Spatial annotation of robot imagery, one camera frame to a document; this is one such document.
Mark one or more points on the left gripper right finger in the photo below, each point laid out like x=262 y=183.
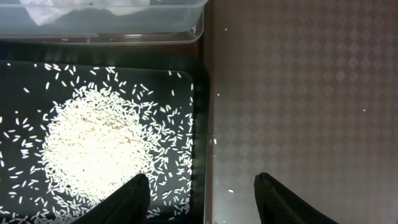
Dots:
x=277 y=204

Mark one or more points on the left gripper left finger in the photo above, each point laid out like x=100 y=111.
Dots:
x=127 y=205

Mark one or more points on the white rice pile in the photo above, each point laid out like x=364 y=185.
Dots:
x=71 y=135

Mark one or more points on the white tissue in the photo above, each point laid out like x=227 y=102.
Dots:
x=46 y=11

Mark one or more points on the black waste tray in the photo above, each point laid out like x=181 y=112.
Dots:
x=123 y=58

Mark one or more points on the brown serving tray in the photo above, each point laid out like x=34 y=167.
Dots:
x=307 y=92

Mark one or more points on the clear plastic bin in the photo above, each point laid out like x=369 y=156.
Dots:
x=163 y=22

